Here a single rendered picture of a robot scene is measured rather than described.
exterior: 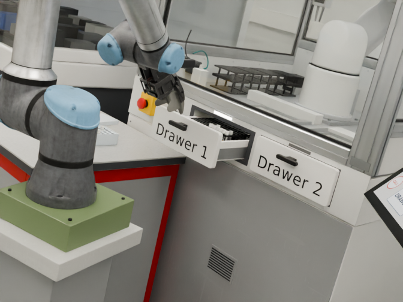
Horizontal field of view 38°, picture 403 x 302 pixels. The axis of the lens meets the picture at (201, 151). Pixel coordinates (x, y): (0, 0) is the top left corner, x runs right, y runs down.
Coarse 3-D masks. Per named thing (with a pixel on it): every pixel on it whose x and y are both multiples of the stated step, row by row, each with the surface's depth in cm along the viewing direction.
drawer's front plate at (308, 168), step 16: (256, 144) 179; (272, 144) 174; (256, 160) 179; (272, 160) 175; (304, 160) 167; (272, 176) 175; (288, 176) 171; (304, 176) 167; (320, 176) 163; (336, 176) 160; (304, 192) 167; (320, 192) 163
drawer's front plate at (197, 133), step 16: (160, 112) 187; (176, 112) 183; (160, 128) 187; (176, 128) 182; (192, 128) 177; (208, 128) 173; (176, 144) 182; (192, 144) 177; (208, 144) 173; (208, 160) 173
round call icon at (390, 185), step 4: (396, 176) 128; (400, 176) 127; (392, 180) 128; (396, 180) 127; (400, 180) 126; (388, 184) 128; (392, 184) 127; (396, 184) 125; (400, 184) 124; (388, 188) 126; (392, 188) 125
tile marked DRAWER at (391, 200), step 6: (396, 192) 122; (402, 192) 121; (390, 198) 122; (396, 198) 120; (402, 198) 119; (390, 204) 120; (396, 204) 118; (402, 204) 117; (396, 210) 116; (402, 210) 115
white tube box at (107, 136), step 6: (102, 132) 192; (108, 132) 193; (114, 132) 195; (102, 138) 189; (108, 138) 191; (114, 138) 193; (96, 144) 188; (102, 144) 190; (108, 144) 192; (114, 144) 193
